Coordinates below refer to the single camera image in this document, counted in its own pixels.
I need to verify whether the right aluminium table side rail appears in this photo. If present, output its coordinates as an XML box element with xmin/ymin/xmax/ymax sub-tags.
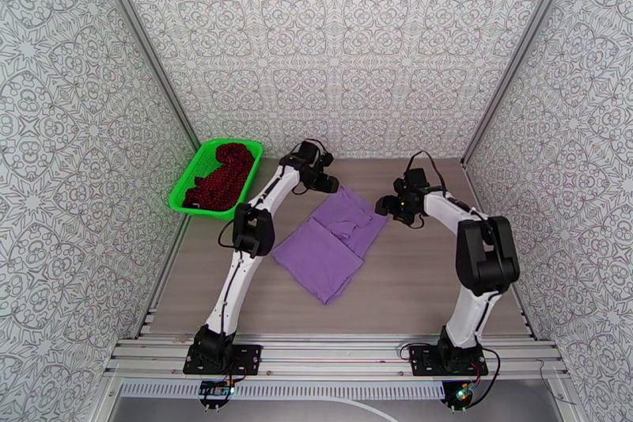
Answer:
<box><xmin>461</xmin><ymin>160</ymin><xmax>537</xmax><ymax>340</ymax></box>

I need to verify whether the aluminium table side rail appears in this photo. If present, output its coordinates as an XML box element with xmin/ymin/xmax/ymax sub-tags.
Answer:
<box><xmin>135</xmin><ymin>215</ymin><xmax>191</xmax><ymax>337</ymax></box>
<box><xmin>461</xmin><ymin>160</ymin><xmax>537</xmax><ymax>340</ymax></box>

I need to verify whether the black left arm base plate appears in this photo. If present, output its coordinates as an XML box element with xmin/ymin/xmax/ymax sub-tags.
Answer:
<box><xmin>183</xmin><ymin>344</ymin><xmax>263</xmax><ymax>377</ymax></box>

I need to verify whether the left aluminium table side rail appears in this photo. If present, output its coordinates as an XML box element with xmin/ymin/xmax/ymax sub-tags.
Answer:
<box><xmin>135</xmin><ymin>215</ymin><xmax>191</xmax><ymax>337</ymax></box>

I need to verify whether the green plastic mesh basket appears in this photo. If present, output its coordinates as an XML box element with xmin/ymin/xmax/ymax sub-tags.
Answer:
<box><xmin>168</xmin><ymin>138</ymin><xmax>263</xmax><ymax>222</ymax></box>

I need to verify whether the aluminium corner post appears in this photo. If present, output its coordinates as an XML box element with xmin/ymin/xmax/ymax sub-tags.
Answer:
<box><xmin>460</xmin><ymin>0</ymin><xmax>581</xmax><ymax>169</ymax></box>
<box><xmin>84</xmin><ymin>0</ymin><xmax>205</xmax><ymax>150</ymax></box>

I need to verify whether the left aluminium corner post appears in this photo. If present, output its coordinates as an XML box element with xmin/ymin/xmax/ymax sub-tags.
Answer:
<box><xmin>84</xmin><ymin>0</ymin><xmax>205</xmax><ymax>150</ymax></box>

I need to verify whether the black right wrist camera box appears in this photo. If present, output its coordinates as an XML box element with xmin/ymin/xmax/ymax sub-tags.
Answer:
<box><xmin>404</xmin><ymin>168</ymin><xmax>429</xmax><ymax>192</ymax></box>

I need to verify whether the aluminium frame crossbeam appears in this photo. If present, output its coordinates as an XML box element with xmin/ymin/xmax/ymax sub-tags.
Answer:
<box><xmin>102</xmin><ymin>333</ymin><xmax>570</xmax><ymax>383</ymax></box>

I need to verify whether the thin black loose wire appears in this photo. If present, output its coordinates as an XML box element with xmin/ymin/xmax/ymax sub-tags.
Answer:
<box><xmin>537</xmin><ymin>359</ymin><xmax>578</xmax><ymax>407</ymax></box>

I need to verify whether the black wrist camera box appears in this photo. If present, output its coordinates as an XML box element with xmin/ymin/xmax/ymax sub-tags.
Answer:
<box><xmin>295</xmin><ymin>139</ymin><xmax>320</xmax><ymax>165</ymax></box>
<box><xmin>404</xmin><ymin>168</ymin><xmax>429</xmax><ymax>192</ymax></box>

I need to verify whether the right aluminium corner post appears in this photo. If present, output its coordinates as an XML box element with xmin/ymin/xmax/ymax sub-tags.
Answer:
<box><xmin>460</xmin><ymin>0</ymin><xmax>581</xmax><ymax>169</ymax></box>

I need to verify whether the white slotted cable duct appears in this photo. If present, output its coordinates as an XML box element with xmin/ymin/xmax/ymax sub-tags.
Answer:
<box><xmin>118</xmin><ymin>382</ymin><xmax>446</xmax><ymax>400</ymax></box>

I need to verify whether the dark red dotted garment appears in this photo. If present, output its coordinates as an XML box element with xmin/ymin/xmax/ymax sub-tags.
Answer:
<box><xmin>184</xmin><ymin>142</ymin><xmax>258</xmax><ymax>213</ymax></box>

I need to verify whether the purple shirt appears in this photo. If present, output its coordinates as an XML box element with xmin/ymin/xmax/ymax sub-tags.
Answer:
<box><xmin>271</xmin><ymin>185</ymin><xmax>389</xmax><ymax>306</ymax></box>

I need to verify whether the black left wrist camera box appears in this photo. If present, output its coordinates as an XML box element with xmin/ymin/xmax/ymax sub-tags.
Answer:
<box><xmin>295</xmin><ymin>139</ymin><xmax>320</xmax><ymax>165</ymax></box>

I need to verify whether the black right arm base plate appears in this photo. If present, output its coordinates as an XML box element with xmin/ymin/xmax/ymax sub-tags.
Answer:
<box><xmin>409</xmin><ymin>344</ymin><xmax>490</xmax><ymax>378</ymax></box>

